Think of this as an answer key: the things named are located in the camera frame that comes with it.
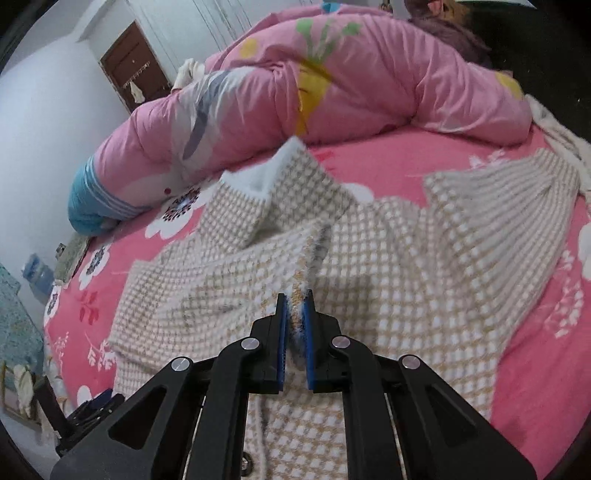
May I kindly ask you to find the wooden chair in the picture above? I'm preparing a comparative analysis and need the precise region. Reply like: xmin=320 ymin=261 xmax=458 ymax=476
xmin=0 ymin=360 xmax=51 ymax=432

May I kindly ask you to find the cream fleece blanket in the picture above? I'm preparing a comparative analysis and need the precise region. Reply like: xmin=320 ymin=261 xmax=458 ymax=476
xmin=524 ymin=95 xmax=591 ymax=195

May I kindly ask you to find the pink printed quilt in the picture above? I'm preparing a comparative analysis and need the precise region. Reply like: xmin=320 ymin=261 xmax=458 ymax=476
xmin=68 ymin=0 xmax=534 ymax=236

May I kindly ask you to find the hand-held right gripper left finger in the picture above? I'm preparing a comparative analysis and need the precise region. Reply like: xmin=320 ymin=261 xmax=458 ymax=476
xmin=50 ymin=292 xmax=289 ymax=480

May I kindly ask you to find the black padded headboard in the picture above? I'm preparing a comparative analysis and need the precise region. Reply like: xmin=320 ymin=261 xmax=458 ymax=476
xmin=462 ymin=0 xmax=591 ymax=195

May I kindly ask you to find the pink floral bed sheet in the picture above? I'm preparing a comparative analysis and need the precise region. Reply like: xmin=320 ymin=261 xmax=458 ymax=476
xmin=44 ymin=124 xmax=591 ymax=480

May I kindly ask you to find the brown wooden door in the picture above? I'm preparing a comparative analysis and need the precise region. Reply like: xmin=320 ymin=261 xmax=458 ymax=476
xmin=99 ymin=21 xmax=172 ymax=114

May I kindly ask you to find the blue water bottle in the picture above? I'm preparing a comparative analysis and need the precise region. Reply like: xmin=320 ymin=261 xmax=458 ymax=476
xmin=23 ymin=254 xmax=54 ymax=296

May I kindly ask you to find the teal patterned cloth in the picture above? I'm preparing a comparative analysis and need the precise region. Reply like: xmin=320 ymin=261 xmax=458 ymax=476
xmin=0 ymin=263 xmax=44 ymax=370

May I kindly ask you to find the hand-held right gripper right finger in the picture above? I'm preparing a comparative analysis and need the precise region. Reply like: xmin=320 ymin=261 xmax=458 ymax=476
xmin=302 ymin=291 xmax=539 ymax=480

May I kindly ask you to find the white wardrobe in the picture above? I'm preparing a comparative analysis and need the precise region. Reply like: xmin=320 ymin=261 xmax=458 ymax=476
xmin=134 ymin=0 xmax=278 ymax=70

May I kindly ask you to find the beige white checked knit sweater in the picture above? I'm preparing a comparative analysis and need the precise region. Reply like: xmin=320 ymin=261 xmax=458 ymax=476
xmin=107 ymin=137 xmax=581 ymax=480

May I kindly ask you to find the green patterned mat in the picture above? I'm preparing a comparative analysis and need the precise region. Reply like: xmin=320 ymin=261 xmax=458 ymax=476
xmin=54 ymin=233 xmax=90 ymax=282

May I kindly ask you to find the white crumpled cloth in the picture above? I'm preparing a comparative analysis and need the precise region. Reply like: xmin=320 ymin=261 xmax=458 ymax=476
xmin=173 ymin=59 xmax=206 ymax=90

